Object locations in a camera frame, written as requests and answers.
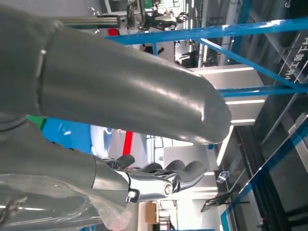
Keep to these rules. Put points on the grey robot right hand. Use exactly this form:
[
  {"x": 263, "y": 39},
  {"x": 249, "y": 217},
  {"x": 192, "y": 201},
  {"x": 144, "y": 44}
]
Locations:
[{"x": 120, "y": 86}]

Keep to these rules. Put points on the small brown cardboard box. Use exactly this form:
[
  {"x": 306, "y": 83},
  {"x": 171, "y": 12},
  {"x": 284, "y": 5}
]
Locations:
[{"x": 151, "y": 213}]

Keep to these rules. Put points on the chrome stanchion post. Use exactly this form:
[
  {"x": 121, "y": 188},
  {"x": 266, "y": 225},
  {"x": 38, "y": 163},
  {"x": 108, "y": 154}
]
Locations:
[{"x": 91, "y": 21}]

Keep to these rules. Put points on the blue metal shelf rack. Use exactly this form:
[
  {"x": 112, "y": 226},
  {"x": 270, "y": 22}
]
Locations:
[{"x": 217, "y": 32}]

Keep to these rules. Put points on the black sign white lettering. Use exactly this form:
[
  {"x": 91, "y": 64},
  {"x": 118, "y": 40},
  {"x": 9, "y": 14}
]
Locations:
[{"x": 297, "y": 59}]

